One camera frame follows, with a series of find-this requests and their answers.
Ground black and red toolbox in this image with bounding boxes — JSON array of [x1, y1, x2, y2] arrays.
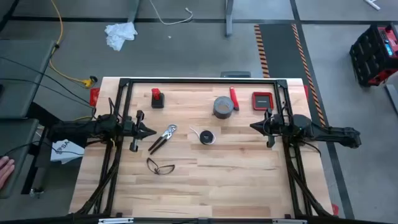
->
[[349, 23, 398, 88]]

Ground silver light bar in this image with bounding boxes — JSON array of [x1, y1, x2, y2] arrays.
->
[[98, 217, 134, 224], [272, 218, 308, 224]]

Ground dark mat with striped edges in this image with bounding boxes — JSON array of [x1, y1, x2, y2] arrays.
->
[[254, 23, 327, 138]]

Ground grey metal beam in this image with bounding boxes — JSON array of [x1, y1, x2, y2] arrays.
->
[[384, 83, 398, 116]]

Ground silver pliers with black handles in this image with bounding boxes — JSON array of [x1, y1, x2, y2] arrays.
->
[[147, 124, 178, 156]]

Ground white crumpled cloth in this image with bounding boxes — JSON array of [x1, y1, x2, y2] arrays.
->
[[104, 21, 139, 52]]

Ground grey table leg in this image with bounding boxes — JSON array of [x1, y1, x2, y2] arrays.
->
[[126, 0, 141, 24], [225, 0, 234, 38]]

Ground white plastic piece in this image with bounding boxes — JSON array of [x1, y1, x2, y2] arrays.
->
[[364, 0, 381, 11]]

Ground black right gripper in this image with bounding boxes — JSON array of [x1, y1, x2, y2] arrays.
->
[[249, 108, 284, 149]]

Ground yellow cable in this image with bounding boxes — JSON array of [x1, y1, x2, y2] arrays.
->
[[49, 0, 98, 89]]

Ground red bottle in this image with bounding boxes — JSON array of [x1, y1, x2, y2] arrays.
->
[[150, 88, 165, 110]]

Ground black plastic cord spool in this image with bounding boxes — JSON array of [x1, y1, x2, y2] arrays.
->
[[199, 129, 216, 146]]

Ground person's hand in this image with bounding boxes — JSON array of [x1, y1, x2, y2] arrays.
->
[[0, 156, 16, 190]]

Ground grey desk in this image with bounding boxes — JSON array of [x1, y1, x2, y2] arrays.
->
[[0, 39, 57, 119], [0, 118, 40, 199]]

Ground white floor cable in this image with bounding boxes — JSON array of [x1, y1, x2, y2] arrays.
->
[[149, 0, 194, 26]]

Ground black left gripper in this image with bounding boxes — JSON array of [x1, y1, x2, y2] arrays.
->
[[123, 110, 157, 153]]

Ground white cord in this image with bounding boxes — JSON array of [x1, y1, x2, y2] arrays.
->
[[189, 125, 216, 146]]

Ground grey flat device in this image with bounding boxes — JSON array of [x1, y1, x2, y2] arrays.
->
[[220, 71, 251, 78]]

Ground red and black square tray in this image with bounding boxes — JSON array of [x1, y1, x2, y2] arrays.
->
[[251, 91, 275, 111]]

